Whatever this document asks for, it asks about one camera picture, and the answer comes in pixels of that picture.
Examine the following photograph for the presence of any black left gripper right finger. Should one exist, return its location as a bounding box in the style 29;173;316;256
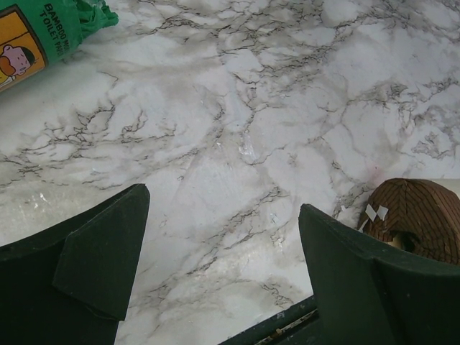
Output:
298;204;459;344

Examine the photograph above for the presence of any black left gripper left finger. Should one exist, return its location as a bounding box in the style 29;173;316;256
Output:
1;184;150;345

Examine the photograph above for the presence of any green roll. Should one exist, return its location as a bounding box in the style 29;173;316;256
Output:
1;0;119;91

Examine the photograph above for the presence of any cream cartoon roll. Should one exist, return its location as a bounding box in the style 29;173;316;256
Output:
358;178;459;266

